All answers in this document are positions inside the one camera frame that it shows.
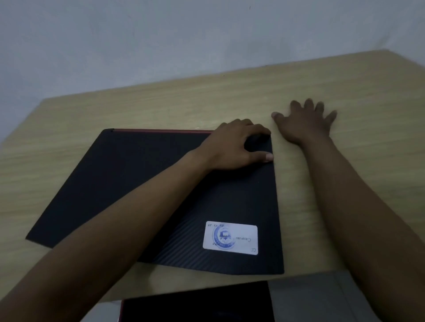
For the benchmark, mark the person's left thumb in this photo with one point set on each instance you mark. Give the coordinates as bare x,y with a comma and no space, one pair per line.
260,157

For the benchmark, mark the black laptop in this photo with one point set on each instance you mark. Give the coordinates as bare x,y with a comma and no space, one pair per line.
132,172

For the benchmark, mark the white sticker with blue emblem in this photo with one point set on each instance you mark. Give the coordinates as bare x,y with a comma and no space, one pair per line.
230,238

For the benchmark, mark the person's right forearm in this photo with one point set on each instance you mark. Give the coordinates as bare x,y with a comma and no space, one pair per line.
365,225

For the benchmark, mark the person's right hand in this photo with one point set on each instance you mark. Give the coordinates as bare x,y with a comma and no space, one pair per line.
303,126

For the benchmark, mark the person's right middle finger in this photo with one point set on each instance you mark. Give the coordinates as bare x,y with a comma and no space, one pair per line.
309,105

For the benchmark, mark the black panel with red edge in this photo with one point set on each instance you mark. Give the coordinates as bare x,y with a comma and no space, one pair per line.
199,303

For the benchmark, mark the person's right little finger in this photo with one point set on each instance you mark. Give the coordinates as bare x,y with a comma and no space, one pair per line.
330,117

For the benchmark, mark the person's right thumb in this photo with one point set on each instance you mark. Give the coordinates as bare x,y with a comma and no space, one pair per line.
278,117

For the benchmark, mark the person's left forearm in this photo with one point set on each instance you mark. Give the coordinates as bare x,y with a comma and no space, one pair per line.
109,232

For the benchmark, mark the person's left hand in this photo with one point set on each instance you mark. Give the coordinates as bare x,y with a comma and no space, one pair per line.
226,146

